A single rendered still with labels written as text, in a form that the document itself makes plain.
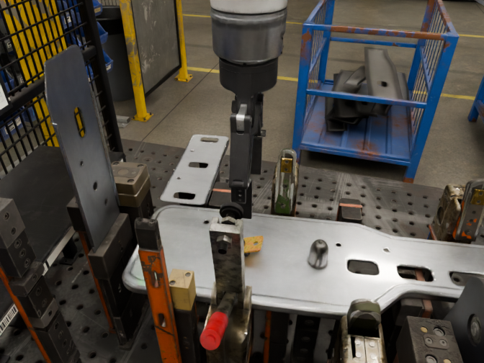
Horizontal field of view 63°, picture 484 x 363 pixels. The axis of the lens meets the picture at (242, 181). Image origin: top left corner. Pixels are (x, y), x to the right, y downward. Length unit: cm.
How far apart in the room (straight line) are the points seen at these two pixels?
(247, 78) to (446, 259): 49
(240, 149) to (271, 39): 13
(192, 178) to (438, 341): 59
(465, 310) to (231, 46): 40
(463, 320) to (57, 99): 59
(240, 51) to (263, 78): 5
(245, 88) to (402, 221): 92
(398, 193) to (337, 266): 76
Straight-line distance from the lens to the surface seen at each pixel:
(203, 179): 89
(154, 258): 52
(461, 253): 81
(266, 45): 48
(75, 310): 109
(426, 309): 72
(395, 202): 141
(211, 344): 44
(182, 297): 60
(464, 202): 84
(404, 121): 320
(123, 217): 82
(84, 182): 69
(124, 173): 84
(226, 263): 49
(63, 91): 63
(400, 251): 77
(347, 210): 84
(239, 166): 50
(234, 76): 50
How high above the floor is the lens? 152
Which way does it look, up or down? 36 degrees down
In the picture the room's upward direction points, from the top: straight up
